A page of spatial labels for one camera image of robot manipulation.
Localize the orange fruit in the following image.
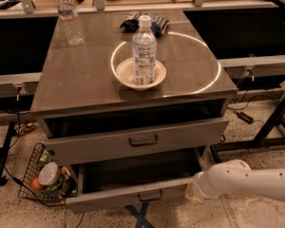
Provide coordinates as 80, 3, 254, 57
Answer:
30, 177, 44, 191

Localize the white bowl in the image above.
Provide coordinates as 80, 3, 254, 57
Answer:
116, 58, 166, 91

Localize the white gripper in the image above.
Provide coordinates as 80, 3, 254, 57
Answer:
185, 172, 214, 200

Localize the dark blue striped cloth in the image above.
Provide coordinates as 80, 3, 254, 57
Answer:
120, 11, 169, 38

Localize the grey drawer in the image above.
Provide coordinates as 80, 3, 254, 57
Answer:
66, 148, 201, 214
46, 117, 228, 165

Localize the water bottle in bowl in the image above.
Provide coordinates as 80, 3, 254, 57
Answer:
132, 15, 157, 86

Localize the grey drawer cabinet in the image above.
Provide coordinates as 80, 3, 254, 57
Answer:
30, 9, 238, 166

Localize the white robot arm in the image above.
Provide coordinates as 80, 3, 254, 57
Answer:
185, 160, 285, 202

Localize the black stand leg left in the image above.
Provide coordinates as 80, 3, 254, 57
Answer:
0, 122, 16, 186

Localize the clear water bottle rear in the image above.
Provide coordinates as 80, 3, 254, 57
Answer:
56, 0, 85, 46

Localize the black power adapter cable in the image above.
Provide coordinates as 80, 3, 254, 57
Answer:
227, 93, 265, 125

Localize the white lidded can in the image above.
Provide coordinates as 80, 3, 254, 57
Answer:
38, 161, 61, 185

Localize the black wire basket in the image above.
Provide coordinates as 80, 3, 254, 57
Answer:
18, 143, 66, 206

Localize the blue tape cross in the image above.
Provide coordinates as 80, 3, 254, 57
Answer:
125, 202, 155, 228

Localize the black metal stand right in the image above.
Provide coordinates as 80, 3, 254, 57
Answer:
210, 93, 285, 163

